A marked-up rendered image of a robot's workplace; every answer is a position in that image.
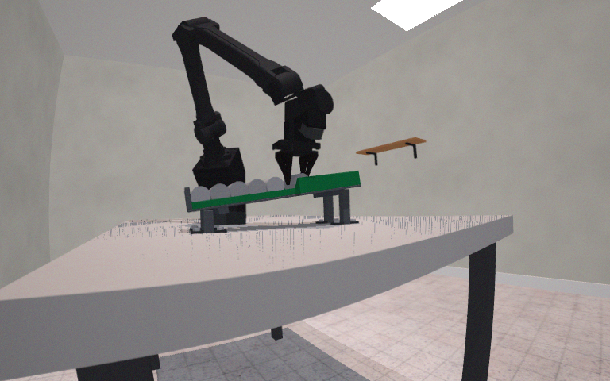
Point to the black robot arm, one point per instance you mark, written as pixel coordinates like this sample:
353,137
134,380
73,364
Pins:
276,81

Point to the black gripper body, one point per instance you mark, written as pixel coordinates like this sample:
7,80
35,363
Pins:
299,148

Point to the grey cylinder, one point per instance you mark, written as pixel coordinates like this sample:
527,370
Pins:
293,180
256,186
238,188
200,194
274,184
219,191

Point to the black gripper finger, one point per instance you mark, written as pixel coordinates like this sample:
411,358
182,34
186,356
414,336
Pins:
284,159
307,162

